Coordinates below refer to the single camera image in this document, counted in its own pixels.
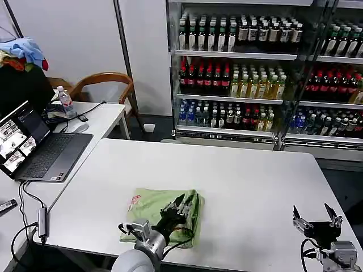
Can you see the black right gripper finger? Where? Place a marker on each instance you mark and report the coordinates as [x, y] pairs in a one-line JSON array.
[[299, 219], [333, 216]]

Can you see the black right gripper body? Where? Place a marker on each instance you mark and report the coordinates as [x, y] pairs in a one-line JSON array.
[[323, 231]]

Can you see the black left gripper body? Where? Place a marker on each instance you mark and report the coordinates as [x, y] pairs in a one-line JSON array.
[[170, 221]]

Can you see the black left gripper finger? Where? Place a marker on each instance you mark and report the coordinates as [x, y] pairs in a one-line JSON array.
[[187, 207], [177, 201]]

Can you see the light green shirt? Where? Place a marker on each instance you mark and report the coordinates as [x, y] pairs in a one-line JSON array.
[[147, 207]]

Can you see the small white floor box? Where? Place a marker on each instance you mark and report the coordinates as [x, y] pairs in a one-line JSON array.
[[149, 127]]

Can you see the grey computer mouse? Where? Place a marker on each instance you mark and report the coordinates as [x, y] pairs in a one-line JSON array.
[[78, 128]]

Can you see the grey usb hub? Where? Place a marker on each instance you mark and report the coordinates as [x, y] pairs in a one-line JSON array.
[[43, 222]]

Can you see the steel shelf of bottles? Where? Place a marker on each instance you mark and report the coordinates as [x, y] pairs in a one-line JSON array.
[[334, 85]]

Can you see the dark grey laptop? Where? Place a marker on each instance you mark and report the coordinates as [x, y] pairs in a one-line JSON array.
[[54, 153]]

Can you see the brown wooden chair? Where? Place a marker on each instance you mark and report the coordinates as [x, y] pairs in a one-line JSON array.
[[107, 78]]

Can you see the glass-door shelf of bottles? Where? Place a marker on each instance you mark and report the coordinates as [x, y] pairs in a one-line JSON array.
[[232, 71]]

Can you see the long black metal pole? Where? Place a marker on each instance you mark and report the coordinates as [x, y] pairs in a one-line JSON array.
[[127, 65]]

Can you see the clear plastic water bottle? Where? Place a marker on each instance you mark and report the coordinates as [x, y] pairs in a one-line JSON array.
[[65, 102]]

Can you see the dark bundled cloth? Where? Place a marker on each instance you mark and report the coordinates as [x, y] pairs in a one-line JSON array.
[[55, 112]]

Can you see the small black flat device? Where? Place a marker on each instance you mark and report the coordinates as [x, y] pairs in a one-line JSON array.
[[8, 205]]

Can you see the large black box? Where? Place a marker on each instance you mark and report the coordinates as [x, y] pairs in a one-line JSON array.
[[22, 88]]

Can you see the pile of colourful clothes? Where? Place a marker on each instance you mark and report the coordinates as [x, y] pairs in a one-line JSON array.
[[25, 51]]

